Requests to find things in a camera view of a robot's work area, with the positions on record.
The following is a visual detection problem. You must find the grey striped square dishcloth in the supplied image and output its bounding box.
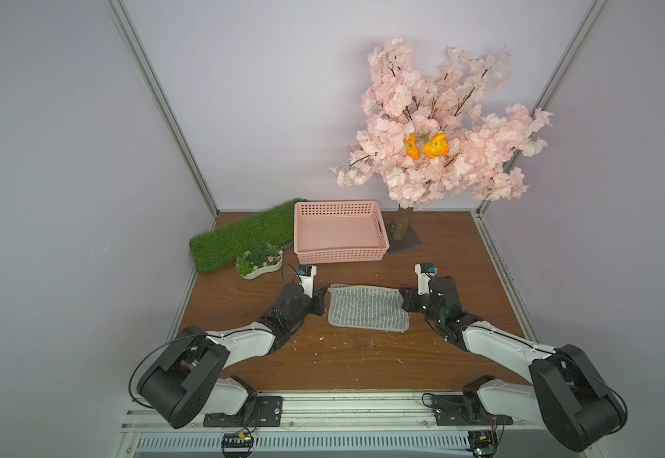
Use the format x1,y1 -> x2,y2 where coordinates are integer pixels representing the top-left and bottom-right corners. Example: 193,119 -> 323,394
328,284 -> 410,333

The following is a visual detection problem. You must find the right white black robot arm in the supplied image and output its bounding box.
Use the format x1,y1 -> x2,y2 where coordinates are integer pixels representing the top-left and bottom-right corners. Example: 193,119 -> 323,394
399,275 -> 628,452

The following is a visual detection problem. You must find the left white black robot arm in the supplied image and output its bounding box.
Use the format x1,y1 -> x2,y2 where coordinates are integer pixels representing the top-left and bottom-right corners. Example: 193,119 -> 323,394
128,282 -> 328,429

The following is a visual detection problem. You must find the small white plant dish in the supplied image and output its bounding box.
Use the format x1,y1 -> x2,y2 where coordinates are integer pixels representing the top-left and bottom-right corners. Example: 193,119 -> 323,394
235,244 -> 284,281

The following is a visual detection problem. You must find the pink plastic basket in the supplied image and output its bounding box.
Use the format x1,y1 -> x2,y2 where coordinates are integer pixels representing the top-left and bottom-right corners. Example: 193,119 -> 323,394
294,200 -> 390,264

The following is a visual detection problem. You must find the green artificial grass mat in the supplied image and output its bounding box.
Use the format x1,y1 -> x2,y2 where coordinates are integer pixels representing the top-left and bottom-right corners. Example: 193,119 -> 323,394
189,198 -> 304,273

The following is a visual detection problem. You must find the right circuit board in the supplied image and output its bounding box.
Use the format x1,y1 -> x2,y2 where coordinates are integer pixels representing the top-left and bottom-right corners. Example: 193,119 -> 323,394
466,431 -> 499,458

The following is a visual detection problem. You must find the circuit board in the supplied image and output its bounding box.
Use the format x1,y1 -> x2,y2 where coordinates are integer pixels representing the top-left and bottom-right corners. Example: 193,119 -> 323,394
221,432 -> 255,458
466,431 -> 499,458

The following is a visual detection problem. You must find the left circuit board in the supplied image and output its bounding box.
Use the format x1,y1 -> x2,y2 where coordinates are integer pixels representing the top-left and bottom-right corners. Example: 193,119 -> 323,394
221,432 -> 255,458

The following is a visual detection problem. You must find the pink cherry blossom tree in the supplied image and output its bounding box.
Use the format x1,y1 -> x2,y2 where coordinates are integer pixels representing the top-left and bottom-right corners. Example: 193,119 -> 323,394
336,38 -> 552,242

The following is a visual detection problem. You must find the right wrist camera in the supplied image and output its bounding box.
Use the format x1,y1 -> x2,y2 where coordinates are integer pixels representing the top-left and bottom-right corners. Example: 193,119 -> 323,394
415,263 -> 437,296

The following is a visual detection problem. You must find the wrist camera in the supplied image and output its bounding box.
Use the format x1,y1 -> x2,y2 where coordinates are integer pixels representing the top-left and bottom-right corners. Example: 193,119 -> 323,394
415,263 -> 437,296
296,264 -> 316,298

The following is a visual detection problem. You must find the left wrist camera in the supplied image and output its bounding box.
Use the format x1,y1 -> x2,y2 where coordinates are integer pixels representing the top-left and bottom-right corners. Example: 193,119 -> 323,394
296,264 -> 316,298

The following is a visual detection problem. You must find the grey tree base plate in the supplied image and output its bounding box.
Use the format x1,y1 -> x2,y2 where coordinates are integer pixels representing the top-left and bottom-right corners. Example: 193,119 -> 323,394
386,223 -> 421,254

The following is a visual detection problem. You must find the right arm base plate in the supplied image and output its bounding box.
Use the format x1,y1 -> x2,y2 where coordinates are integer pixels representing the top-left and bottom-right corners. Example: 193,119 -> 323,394
421,393 -> 513,427

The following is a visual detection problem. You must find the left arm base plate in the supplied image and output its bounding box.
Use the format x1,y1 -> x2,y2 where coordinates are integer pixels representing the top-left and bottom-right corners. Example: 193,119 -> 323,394
203,395 -> 284,429

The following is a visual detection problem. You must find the aluminium mounting rail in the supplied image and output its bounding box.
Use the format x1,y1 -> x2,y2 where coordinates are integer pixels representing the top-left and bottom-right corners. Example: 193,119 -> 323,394
119,390 -> 597,433

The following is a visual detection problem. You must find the right aluminium frame post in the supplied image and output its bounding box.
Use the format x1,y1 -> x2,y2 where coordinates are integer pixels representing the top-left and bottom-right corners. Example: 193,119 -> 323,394
475,0 -> 609,218

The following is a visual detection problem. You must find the aluminium frame post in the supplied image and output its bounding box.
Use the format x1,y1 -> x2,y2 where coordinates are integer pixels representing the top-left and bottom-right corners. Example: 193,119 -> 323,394
107,0 -> 219,221
475,0 -> 609,218

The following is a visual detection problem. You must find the left aluminium frame post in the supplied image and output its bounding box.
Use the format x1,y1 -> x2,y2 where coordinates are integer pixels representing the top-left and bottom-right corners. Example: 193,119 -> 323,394
107,0 -> 219,221

